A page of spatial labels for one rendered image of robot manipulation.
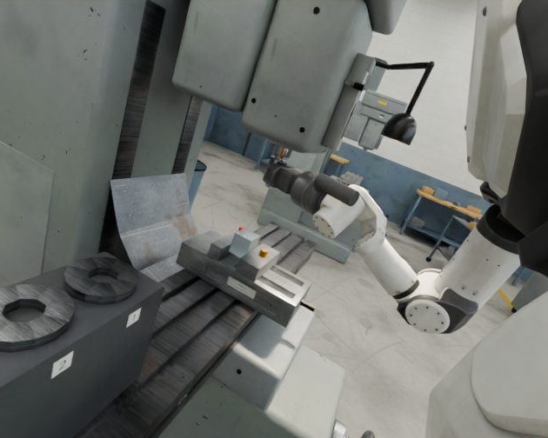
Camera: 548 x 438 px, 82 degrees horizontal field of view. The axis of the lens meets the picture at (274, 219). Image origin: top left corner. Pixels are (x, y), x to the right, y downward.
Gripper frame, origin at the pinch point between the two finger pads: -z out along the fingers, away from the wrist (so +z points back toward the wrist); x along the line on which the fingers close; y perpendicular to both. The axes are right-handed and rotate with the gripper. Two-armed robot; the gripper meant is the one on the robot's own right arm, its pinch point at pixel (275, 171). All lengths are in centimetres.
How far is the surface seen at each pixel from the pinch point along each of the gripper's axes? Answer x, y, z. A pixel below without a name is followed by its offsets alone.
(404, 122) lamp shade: -10.8, -21.4, 22.1
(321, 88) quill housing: 6.2, -21.5, 10.4
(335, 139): -3.2, -12.9, 11.8
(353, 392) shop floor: -114, 124, 17
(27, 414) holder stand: 54, 21, 30
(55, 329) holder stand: 52, 13, 28
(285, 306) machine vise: 1.9, 27.4, 20.6
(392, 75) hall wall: -567, -156, -321
